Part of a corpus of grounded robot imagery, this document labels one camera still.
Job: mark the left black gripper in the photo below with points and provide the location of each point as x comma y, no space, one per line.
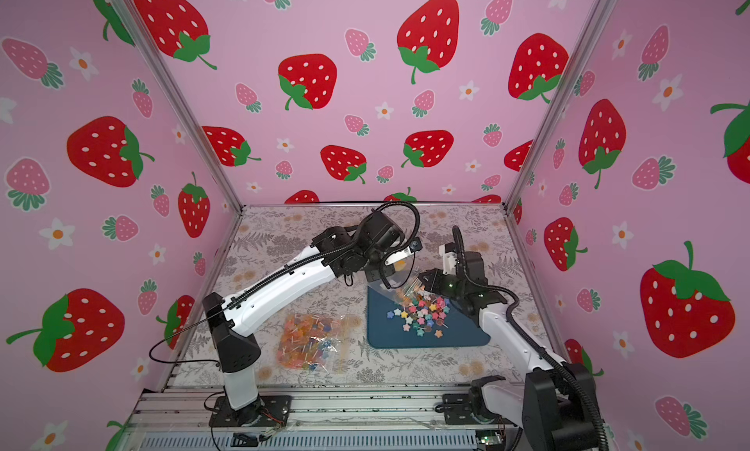
383,274

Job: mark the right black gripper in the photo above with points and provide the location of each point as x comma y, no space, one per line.
437,281

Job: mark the ziploc bag of star candies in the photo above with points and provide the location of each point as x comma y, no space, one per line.
404,290

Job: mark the ziploc bag of lollipops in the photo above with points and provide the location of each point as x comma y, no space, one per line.
311,342

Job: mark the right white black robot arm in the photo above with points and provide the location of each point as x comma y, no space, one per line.
557,406

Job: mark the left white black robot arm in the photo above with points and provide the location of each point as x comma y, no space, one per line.
234,319

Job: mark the pile of star candies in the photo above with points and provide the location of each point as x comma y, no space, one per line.
428,318

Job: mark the dark teal rectangular mat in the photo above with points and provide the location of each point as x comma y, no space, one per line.
382,333

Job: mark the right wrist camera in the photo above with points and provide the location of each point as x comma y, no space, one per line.
449,257

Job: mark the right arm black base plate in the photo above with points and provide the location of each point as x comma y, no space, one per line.
460,409

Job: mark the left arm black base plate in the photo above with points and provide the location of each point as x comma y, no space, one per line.
266,411

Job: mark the aluminium rail frame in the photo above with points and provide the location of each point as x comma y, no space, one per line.
395,417

